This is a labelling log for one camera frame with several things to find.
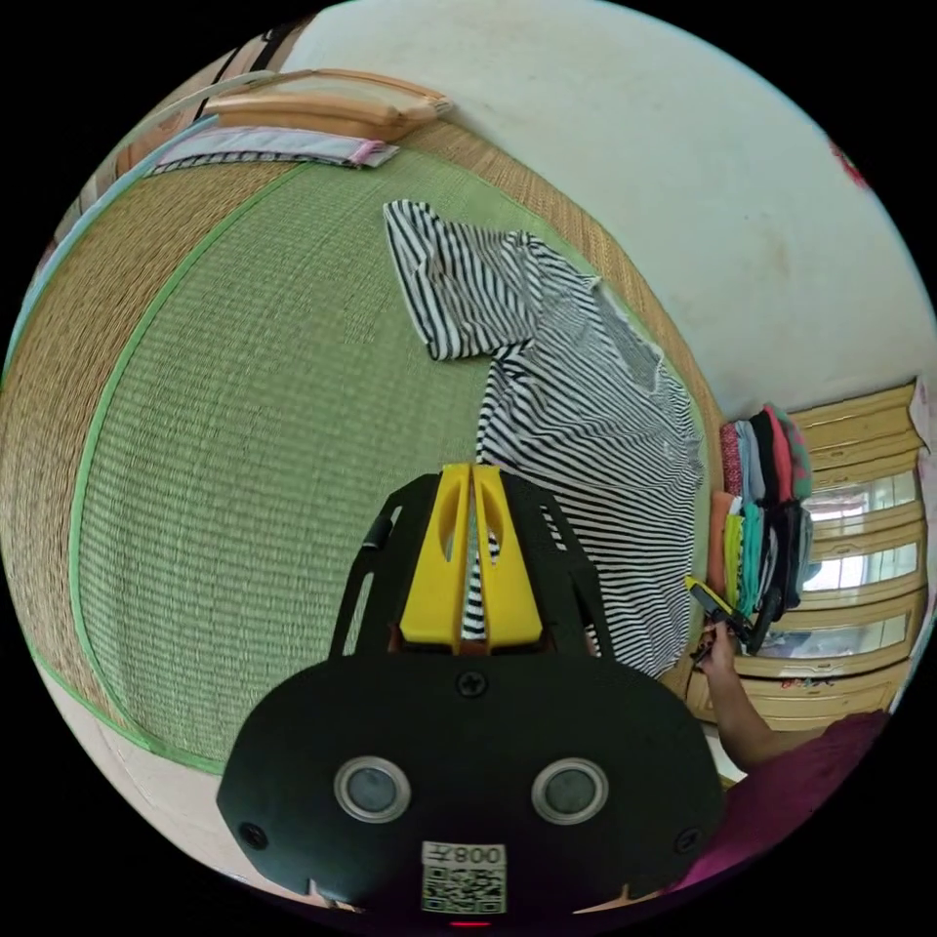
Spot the pile of clothes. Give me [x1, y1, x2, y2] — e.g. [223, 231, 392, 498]
[705, 401, 815, 645]

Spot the bed with woven mat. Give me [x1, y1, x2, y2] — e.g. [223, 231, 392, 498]
[0, 68, 733, 779]

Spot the yellow wooden cupboard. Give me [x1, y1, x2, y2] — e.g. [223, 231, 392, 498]
[686, 379, 932, 735]

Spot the black and white striped shirt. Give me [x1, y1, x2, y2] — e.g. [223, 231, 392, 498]
[382, 198, 709, 680]

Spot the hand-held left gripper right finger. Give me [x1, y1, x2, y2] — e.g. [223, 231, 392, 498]
[471, 464, 546, 654]

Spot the person's right forearm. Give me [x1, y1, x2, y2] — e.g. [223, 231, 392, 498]
[707, 672, 795, 779]

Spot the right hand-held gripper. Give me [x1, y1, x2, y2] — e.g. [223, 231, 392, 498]
[684, 574, 756, 672]

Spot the person's right hand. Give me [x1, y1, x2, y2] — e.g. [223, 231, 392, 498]
[696, 631, 742, 686]

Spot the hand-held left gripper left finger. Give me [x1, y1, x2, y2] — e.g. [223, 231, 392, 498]
[398, 464, 471, 653]

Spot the pale pink and white pillow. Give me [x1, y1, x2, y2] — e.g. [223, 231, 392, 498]
[144, 125, 402, 179]

